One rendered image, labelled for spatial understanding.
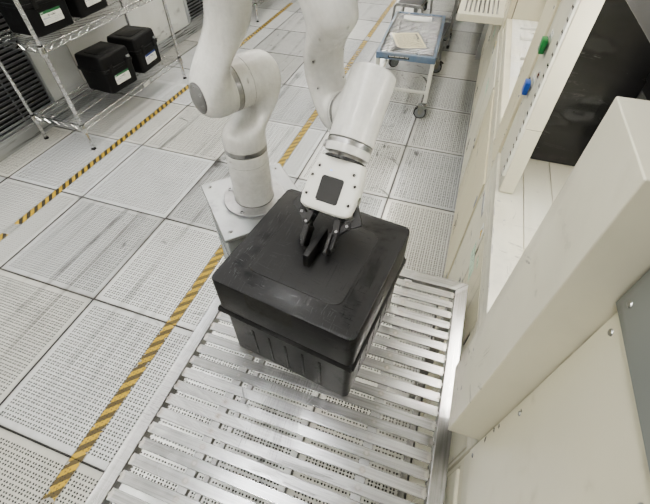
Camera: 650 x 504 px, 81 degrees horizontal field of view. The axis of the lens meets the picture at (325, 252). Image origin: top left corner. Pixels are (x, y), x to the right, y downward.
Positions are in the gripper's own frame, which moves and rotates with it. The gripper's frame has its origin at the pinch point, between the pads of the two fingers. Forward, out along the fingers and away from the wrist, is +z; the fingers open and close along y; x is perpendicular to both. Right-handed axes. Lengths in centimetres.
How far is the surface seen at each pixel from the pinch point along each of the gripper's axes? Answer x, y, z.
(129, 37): 164, -254, -80
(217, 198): 37, -49, 2
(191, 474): -8.3, -6.0, 48.1
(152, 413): -5.2, -20.0, 44.2
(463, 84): 292, -18, -145
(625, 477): -35, 39, 5
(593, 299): -27.5, 35.5, -6.2
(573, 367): -22.7, 37.8, 0.9
